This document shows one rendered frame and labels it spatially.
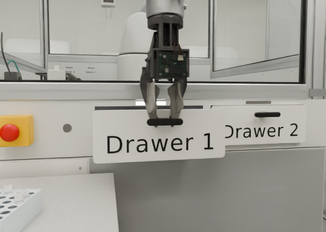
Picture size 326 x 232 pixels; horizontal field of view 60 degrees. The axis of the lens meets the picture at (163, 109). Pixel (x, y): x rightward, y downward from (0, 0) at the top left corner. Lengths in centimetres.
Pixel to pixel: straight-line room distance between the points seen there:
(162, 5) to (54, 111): 38
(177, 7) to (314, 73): 54
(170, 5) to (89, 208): 40
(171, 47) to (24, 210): 36
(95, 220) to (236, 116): 49
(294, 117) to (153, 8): 54
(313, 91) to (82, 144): 69
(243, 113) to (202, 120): 22
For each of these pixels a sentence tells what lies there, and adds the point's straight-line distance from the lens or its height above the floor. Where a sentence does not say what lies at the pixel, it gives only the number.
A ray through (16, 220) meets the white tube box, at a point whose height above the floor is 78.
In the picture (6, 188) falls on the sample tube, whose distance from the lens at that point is 55.
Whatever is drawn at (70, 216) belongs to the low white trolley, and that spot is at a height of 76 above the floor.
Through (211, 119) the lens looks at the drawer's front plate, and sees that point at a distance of 64.
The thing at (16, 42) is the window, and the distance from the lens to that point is 80.
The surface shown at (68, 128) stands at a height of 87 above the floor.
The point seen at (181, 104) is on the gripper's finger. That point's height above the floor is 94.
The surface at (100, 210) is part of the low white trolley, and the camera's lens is 53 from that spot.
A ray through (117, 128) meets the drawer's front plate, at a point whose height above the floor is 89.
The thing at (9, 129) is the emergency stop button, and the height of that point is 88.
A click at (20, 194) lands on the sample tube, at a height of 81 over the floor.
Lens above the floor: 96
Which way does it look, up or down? 3 degrees down
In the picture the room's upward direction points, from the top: straight up
